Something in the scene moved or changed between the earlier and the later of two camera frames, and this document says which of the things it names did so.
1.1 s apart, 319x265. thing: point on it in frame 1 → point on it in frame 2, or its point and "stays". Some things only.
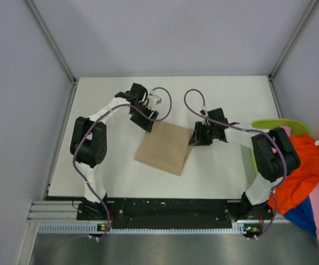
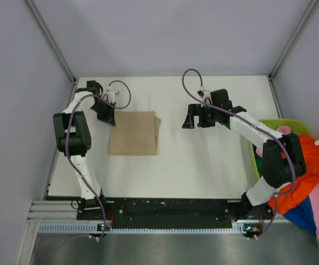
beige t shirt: x=166 y=147 → x=135 y=133
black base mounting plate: x=173 y=213 stays
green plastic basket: x=296 y=127 stays
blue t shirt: x=303 y=216 stays
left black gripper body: x=140 y=118 → x=104 y=110
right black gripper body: x=205 y=134 → x=207 y=116
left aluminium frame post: x=52 y=41 stays
